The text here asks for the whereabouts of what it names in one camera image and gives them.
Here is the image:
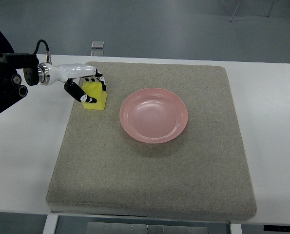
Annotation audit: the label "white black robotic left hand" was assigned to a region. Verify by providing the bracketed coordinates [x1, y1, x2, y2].
[37, 62, 107, 103]

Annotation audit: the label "yellow cube block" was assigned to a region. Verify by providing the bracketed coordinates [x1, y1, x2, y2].
[82, 81, 107, 110]

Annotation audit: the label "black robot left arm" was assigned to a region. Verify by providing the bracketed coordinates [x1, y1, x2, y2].
[0, 39, 51, 113]

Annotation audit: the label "small clear floor plate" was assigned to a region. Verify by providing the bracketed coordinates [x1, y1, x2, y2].
[91, 40, 104, 49]

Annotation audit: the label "pink plate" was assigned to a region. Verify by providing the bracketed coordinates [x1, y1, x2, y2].
[119, 88, 188, 144]

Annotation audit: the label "beige fabric mat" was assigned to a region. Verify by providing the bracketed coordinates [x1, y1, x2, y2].
[46, 62, 257, 221]

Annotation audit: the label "chair legs in background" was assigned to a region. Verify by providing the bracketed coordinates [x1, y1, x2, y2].
[229, 0, 290, 22]

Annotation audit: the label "black label strip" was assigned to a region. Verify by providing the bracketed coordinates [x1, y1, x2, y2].
[263, 225, 290, 233]

